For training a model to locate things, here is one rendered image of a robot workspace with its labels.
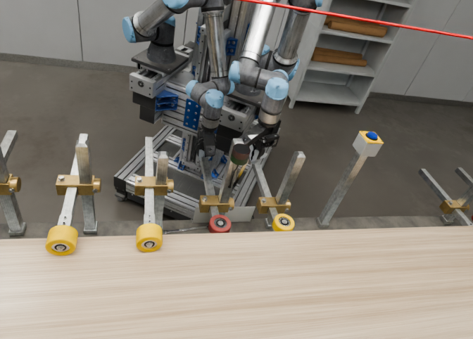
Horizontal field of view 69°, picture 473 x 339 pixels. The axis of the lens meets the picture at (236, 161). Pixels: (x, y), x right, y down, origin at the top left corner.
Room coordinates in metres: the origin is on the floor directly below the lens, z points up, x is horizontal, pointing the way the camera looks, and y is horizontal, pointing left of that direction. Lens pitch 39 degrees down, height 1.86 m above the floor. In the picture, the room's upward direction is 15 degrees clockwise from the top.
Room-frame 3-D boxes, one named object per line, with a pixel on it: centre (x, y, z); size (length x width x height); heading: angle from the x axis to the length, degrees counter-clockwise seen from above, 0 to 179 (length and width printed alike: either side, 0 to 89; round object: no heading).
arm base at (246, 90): (1.60, 0.05, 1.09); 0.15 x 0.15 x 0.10
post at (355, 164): (1.14, -0.47, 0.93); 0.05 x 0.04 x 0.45; 111
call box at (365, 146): (1.14, -0.47, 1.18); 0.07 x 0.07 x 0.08; 21
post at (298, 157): (1.05, -0.22, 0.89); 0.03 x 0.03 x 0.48; 21
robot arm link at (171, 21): (1.68, 0.54, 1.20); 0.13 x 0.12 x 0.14; 142
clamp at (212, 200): (0.95, 0.03, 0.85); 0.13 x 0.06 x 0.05; 111
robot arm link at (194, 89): (1.29, 0.22, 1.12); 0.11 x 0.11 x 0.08; 52
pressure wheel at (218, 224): (0.81, 0.00, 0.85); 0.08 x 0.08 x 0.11
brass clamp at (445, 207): (1.39, -1.14, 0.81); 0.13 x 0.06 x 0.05; 111
